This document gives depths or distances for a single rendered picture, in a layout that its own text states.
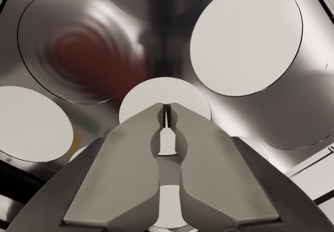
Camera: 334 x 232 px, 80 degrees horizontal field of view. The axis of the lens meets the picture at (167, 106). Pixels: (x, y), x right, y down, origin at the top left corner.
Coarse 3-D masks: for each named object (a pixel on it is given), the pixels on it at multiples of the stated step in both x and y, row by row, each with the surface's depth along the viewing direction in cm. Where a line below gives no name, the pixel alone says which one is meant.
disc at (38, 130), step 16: (0, 96) 20; (16, 96) 20; (32, 96) 20; (0, 112) 21; (16, 112) 21; (32, 112) 21; (48, 112) 21; (64, 112) 21; (0, 128) 22; (16, 128) 22; (32, 128) 22; (48, 128) 22; (64, 128) 22; (0, 144) 23; (16, 144) 23; (32, 144) 23; (48, 144) 23; (64, 144) 23; (32, 160) 24; (48, 160) 24
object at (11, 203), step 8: (0, 160) 28; (16, 168) 29; (32, 176) 29; (0, 200) 24; (8, 200) 25; (0, 208) 24; (8, 208) 24; (16, 208) 25; (0, 216) 23; (8, 216) 24; (0, 224) 23; (8, 224) 23
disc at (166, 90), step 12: (144, 84) 20; (156, 84) 20; (168, 84) 20; (180, 84) 20; (132, 96) 20; (144, 96) 20; (156, 96) 21; (168, 96) 21; (180, 96) 21; (192, 96) 21; (204, 96) 21; (120, 108) 21; (132, 108) 21; (144, 108) 21; (192, 108) 21; (204, 108) 21; (120, 120) 22; (168, 132) 23; (168, 144) 24
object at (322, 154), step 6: (324, 150) 25; (330, 150) 24; (312, 156) 25; (318, 156) 25; (324, 156) 25; (306, 162) 25; (312, 162) 25; (294, 168) 26; (300, 168) 26; (306, 168) 26; (288, 174) 26; (294, 174) 26
